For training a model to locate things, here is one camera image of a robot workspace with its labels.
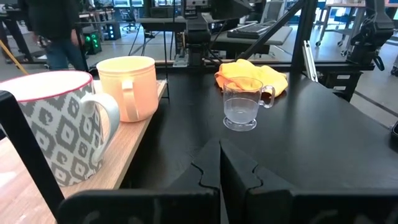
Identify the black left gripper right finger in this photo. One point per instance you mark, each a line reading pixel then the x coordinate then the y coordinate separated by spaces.
pixel 264 202

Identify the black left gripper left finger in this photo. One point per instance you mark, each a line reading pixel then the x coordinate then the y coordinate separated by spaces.
pixel 186 205

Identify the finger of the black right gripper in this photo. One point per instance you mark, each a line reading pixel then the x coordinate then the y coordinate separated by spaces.
pixel 200 29
pixel 195 29

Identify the peach ceramic mug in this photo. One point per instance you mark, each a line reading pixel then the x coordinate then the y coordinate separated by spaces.
pixel 136 93

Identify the clear glass cup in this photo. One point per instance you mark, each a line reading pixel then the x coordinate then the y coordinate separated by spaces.
pixel 241 109

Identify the grey white patterned mug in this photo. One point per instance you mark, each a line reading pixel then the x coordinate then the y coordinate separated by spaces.
pixel 62 130

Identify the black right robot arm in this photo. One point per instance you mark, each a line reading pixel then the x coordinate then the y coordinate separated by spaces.
pixel 196 56

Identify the black monitor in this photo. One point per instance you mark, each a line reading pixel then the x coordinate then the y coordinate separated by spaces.
pixel 231 9

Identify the black keyboard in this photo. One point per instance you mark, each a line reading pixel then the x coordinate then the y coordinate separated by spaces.
pixel 252 30

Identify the black office chair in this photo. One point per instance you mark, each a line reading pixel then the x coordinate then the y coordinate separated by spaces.
pixel 129 18

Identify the grey office chair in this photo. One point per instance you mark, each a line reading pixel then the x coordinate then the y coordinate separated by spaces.
pixel 272 11

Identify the grey keyboard desk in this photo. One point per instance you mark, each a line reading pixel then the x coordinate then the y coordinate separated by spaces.
pixel 280 37

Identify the light wooden board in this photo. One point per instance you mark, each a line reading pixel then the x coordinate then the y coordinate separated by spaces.
pixel 133 140

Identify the yellow cloth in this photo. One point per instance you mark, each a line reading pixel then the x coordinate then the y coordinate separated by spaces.
pixel 280 79

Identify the computer with green lights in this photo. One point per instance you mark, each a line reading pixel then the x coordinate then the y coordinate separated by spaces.
pixel 93 42

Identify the person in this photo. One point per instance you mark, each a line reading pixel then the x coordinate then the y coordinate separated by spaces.
pixel 56 25

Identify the black drawer box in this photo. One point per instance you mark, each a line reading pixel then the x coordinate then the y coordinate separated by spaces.
pixel 342 84

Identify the wheeled table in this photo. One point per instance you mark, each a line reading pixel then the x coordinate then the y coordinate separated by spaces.
pixel 345 5

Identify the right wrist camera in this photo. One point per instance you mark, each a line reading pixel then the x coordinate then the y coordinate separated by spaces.
pixel 196 2

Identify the silver metal bracket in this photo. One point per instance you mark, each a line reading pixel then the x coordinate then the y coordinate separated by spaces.
pixel 310 62

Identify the small black table camera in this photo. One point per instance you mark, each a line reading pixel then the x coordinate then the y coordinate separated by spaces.
pixel 395 130

